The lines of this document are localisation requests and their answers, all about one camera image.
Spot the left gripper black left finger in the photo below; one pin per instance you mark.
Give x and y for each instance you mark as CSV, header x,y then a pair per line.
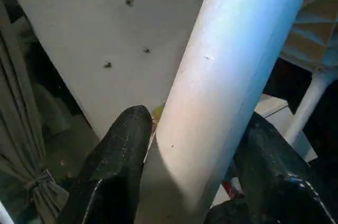
x,y
113,168

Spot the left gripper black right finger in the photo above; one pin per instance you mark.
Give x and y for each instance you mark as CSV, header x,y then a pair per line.
x,y
280,181

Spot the white plastic table leg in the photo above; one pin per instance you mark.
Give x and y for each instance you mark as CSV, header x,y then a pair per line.
x,y
309,102
211,76

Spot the white plastic table top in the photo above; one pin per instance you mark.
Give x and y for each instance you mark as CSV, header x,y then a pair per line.
x,y
317,36

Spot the grey green tied curtain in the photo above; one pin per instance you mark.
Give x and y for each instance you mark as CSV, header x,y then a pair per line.
x,y
21,102

